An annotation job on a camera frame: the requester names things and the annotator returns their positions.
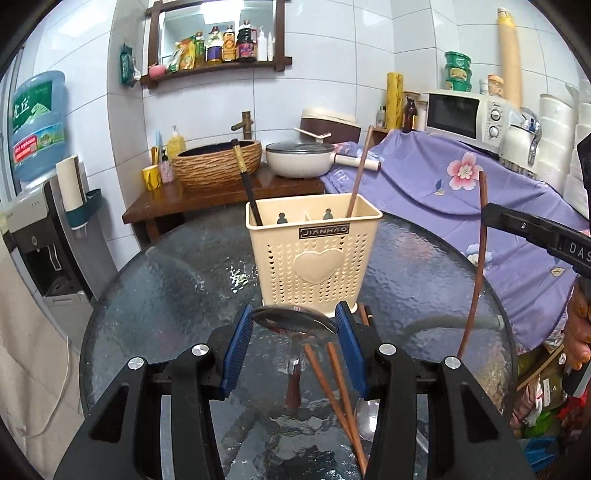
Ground beige cloth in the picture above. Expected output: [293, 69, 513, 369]
[0, 261, 89, 464]

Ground wooden cabinet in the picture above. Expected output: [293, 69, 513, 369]
[122, 174, 327, 234]

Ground purple floral cloth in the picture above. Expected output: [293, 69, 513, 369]
[320, 128, 591, 352]

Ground purple label bottle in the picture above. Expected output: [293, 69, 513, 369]
[205, 26, 223, 64]

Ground metal spoon with wooden handle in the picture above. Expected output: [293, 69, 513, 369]
[252, 306, 339, 412]

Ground black chopstick with gold band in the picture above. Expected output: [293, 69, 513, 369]
[230, 138, 264, 227]

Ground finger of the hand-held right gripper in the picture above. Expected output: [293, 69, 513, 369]
[481, 202, 552, 252]

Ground beige rolled mat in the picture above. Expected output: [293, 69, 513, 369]
[496, 8, 524, 110]

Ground blue water jug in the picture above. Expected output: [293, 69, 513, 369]
[9, 70, 68, 184]

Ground person's right hand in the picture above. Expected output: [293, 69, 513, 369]
[564, 276, 591, 372]

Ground stack of white bowls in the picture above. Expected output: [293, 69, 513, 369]
[534, 80, 591, 210]

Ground white pot with glass lid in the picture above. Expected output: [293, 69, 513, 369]
[265, 140, 382, 179]

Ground colourful bags pile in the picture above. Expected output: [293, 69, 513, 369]
[507, 344, 591, 467]

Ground white water dispenser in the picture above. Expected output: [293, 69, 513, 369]
[0, 179, 118, 301]

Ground green packet on wall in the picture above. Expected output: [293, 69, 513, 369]
[120, 43, 142, 86]

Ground yellow wrap roll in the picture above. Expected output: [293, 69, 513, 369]
[386, 71, 404, 130]

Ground brown wooden chopstick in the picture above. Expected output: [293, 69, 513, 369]
[326, 342, 365, 444]
[457, 171, 491, 360]
[302, 343, 369, 477]
[346, 125, 374, 217]

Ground white electric kettle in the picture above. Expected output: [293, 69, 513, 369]
[501, 108, 542, 172]

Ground woven basin sink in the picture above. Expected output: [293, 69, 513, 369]
[171, 139, 263, 188]

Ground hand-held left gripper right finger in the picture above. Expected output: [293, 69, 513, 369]
[334, 301, 523, 480]

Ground white microwave oven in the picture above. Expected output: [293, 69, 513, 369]
[424, 89, 513, 154]

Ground teal wall holder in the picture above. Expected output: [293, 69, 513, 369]
[64, 188, 103, 230]

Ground brown glass bottle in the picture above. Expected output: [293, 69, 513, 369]
[403, 94, 418, 134]

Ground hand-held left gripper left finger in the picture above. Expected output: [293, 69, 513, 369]
[53, 302, 254, 480]

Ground yellow soap bottle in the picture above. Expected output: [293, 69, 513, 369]
[165, 125, 187, 160]

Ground beige perforated utensil holder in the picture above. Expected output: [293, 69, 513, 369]
[245, 193, 383, 318]

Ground yellow green seasoning packets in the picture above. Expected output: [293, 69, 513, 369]
[165, 37, 205, 73]

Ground dark soy sauce bottle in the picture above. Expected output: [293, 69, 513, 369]
[236, 19, 258, 62]

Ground brown white rice cooker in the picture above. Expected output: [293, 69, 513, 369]
[300, 108, 362, 144]

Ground bamboo faucet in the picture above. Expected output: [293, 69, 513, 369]
[230, 110, 254, 140]

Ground yellow label bottle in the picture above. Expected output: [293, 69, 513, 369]
[222, 26, 238, 62]

